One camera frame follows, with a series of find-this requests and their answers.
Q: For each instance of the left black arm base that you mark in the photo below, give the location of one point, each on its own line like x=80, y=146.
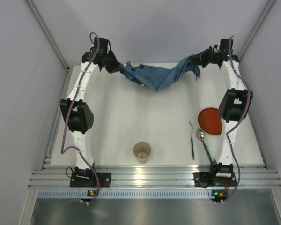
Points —
x=86, y=181

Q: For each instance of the left aluminium frame post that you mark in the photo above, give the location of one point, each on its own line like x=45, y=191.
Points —
x=45, y=30

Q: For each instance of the blue letter-print cloth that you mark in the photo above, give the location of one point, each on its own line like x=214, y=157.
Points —
x=157, y=78

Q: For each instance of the beige plastic cup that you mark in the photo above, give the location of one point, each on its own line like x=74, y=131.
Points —
x=142, y=152

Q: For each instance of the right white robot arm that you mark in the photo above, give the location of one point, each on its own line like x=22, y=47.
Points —
x=237, y=98

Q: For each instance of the red plastic plate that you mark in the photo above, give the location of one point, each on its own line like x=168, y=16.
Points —
x=210, y=121

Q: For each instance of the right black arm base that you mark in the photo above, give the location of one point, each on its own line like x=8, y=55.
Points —
x=206, y=179

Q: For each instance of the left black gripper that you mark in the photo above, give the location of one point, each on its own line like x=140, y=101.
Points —
x=114, y=66

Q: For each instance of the metal spoon green handle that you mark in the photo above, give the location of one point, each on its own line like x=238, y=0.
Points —
x=200, y=136

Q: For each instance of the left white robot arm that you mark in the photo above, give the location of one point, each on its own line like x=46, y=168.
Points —
x=77, y=115

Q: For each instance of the aluminium mounting rail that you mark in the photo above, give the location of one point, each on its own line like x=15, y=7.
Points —
x=155, y=177

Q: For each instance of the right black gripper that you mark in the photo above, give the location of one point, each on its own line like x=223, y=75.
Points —
x=203, y=57

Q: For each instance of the aluminium frame post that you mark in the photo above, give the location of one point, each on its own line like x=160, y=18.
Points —
x=255, y=29
x=45, y=30

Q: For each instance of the slotted grey cable duct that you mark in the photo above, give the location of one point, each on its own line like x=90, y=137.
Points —
x=131, y=194

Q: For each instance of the right aluminium frame post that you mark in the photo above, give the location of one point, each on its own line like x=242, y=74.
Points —
x=255, y=29

